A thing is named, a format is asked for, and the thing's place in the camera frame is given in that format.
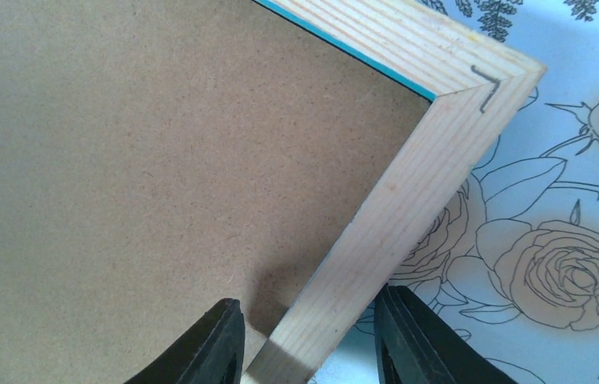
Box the brown cardboard backing board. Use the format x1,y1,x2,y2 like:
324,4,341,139
0,1,428,383

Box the teal wooden picture frame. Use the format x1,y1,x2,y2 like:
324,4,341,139
242,1,546,383

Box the floral patterned tablecloth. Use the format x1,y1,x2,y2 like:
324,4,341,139
306,0,599,384

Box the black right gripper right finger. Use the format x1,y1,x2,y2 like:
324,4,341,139
373,284,514,384

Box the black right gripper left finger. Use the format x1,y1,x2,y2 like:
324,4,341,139
126,298,246,384

